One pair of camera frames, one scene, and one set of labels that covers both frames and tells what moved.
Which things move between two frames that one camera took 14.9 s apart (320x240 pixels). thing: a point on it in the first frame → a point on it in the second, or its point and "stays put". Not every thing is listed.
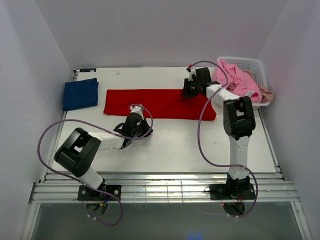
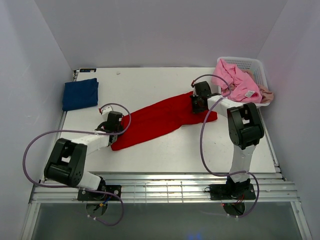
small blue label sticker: x=88 y=70 stays put
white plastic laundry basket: x=255 y=66 stays put
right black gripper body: x=188 y=89 → x=196 y=104
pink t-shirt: x=239 y=83 stays put
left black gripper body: x=144 y=128 → x=116 y=127
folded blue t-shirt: x=80 y=94 stays put
